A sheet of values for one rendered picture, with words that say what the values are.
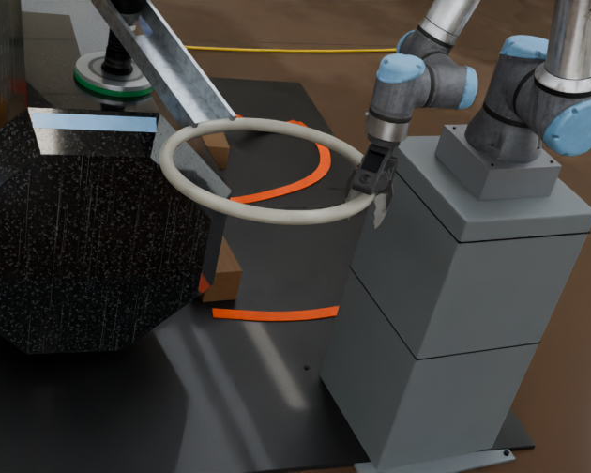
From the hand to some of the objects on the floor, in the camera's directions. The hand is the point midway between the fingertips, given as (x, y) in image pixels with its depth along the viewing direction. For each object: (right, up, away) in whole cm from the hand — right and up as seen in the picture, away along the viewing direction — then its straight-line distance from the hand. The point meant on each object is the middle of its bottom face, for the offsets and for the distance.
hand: (362, 221), depth 211 cm
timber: (-45, -16, +114) cm, 124 cm away
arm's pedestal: (+18, -57, +79) cm, 99 cm away
